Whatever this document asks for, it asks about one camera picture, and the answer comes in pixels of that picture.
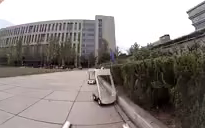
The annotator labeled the small white wheeled robot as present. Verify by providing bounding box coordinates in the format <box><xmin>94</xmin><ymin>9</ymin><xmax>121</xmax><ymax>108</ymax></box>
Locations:
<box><xmin>92</xmin><ymin>68</ymin><xmax>118</xmax><ymax>106</ymax></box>
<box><xmin>86</xmin><ymin>68</ymin><xmax>97</xmax><ymax>85</ymax></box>

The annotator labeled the large curved grey building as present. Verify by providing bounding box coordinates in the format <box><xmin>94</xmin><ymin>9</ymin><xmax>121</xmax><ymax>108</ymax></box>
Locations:
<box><xmin>0</xmin><ymin>14</ymin><xmax>117</xmax><ymax>68</ymax></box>

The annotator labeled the grey concrete kerb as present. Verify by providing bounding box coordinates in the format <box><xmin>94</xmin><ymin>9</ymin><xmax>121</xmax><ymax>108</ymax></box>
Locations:
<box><xmin>113</xmin><ymin>94</ymin><xmax>169</xmax><ymax>128</ymax></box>

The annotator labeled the row of trees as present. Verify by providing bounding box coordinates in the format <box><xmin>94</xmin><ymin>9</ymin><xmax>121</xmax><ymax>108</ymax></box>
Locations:
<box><xmin>0</xmin><ymin>37</ymin><xmax>112</xmax><ymax>69</ymax></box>

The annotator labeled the green hedge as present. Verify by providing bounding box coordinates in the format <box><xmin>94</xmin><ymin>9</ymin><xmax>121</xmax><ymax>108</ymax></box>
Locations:
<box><xmin>110</xmin><ymin>39</ymin><xmax>205</xmax><ymax>128</ymax></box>

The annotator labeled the grey concrete slab plaza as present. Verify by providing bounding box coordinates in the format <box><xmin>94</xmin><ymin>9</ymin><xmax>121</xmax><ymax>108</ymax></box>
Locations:
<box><xmin>0</xmin><ymin>68</ymin><xmax>138</xmax><ymax>128</ymax></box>

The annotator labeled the low grey building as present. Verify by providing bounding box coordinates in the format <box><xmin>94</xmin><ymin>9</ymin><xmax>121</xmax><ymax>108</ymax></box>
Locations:
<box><xmin>146</xmin><ymin>25</ymin><xmax>205</xmax><ymax>54</ymax></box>

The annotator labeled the grass strip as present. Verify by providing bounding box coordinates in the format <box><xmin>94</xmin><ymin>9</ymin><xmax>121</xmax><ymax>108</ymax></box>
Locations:
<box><xmin>0</xmin><ymin>64</ymin><xmax>69</xmax><ymax>79</ymax></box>

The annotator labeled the grey building with balconies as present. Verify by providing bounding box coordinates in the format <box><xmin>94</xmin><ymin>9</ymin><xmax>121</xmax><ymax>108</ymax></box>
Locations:
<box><xmin>186</xmin><ymin>0</ymin><xmax>205</xmax><ymax>32</ymax></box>

